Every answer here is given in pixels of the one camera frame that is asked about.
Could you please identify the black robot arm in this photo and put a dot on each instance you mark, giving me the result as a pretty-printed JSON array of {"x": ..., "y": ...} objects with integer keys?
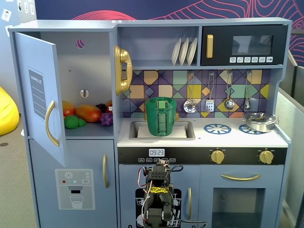
[{"x": 160, "y": 174}]

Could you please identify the green plastic recipient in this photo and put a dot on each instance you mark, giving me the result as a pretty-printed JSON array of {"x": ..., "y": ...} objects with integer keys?
[{"x": 152, "y": 121}]

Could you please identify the steel pot lid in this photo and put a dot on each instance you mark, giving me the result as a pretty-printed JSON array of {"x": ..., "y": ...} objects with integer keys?
[{"x": 257, "y": 117}]

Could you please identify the grey toy sink basin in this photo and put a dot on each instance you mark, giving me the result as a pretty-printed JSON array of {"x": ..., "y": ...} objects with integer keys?
[{"x": 133, "y": 136}]

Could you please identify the steel skimmer spoon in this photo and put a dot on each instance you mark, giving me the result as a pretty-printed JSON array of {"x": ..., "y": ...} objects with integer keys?
[{"x": 190, "y": 107}]

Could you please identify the red toy fruit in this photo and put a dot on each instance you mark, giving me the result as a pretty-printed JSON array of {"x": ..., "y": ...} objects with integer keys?
[{"x": 109, "y": 110}]

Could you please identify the orange toy fruit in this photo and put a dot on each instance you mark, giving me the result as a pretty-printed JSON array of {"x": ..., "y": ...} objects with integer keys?
[{"x": 109, "y": 103}]

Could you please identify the purple toy grapes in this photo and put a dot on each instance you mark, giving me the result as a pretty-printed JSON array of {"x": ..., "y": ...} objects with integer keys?
[{"x": 106, "y": 119}]

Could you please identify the dark toy berry cluster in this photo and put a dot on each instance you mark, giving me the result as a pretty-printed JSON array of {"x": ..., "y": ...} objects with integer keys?
[{"x": 101, "y": 107}]

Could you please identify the steel slotted spatula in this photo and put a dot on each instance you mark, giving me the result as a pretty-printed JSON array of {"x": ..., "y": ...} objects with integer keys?
[{"x": 209, "y": 106}]

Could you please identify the large orange toy mango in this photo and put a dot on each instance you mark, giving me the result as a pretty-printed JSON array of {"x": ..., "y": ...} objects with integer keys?
[{"x": 89, "y": 113}]

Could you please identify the gold toy telephone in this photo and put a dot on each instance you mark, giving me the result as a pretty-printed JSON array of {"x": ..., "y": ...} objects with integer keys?
[{"x": 124, "y": 57}]

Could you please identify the white toy plate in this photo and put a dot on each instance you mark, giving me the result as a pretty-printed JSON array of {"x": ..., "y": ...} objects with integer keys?
[
  {"x": 192, "y": 51},
  {"x": 175, "y": 52},
  {"x": 183, "y": 52}
]

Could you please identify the small green toy fruit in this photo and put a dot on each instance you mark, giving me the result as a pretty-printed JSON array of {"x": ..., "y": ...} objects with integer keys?
[{"x": 82, "y": 122}]

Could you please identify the blue dishwasher door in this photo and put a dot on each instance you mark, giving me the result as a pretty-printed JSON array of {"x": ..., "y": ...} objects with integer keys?
[{"x": 126, "y": 180}]

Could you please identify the steel ladle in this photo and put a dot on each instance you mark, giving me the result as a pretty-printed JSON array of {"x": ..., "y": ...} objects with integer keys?
[{"x": 229, "y": 104}]

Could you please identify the gold stove knob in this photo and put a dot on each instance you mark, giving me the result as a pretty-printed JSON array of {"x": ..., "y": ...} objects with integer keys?
[
  {"x": 266, "y": 157},
  {"x": 217, "y": 156}
]

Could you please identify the green bumpy toy fruit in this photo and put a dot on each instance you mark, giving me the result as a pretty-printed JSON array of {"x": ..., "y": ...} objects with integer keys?
[{"x": 71, "y": 122}]

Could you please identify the small orange red toy mango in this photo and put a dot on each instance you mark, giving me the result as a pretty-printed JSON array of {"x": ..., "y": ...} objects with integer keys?
[{"x": 68, "y": 109}]

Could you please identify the steel serving spoon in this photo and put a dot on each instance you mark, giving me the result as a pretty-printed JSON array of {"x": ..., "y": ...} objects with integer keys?
[{"x": 247, "y": 104}]

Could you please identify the blue oven door with window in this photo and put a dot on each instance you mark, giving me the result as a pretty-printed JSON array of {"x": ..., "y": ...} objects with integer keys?
[{"x": 206, "y": 202}]

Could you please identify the steel cooking pot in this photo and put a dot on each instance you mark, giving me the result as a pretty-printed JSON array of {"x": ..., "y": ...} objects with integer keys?
[{"x": 259, "y": 126}]

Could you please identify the black toy microwave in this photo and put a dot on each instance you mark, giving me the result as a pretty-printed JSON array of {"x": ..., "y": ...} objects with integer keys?
[{"x": 221, "y": 31}]

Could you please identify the blue freezer door with dispenser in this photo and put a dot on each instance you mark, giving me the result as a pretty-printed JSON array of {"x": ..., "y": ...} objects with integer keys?
[{"x": 47, "y": 154}]

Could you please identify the blue fridge door with list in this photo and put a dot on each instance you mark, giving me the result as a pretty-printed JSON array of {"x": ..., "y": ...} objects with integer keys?
[{"x": 28, "y": 57}]

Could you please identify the grey office partition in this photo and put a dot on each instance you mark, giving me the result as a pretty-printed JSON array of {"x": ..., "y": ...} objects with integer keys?
[{"x": 291, "y": 123}]

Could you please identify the yellow bean bag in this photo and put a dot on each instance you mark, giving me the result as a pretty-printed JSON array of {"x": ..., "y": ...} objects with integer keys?
[{"x": 7, "y": 114}]

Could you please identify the round floor outlet cover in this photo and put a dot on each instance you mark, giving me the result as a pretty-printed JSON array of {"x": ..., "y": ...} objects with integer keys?
[{"x": 3, "y": 144}]

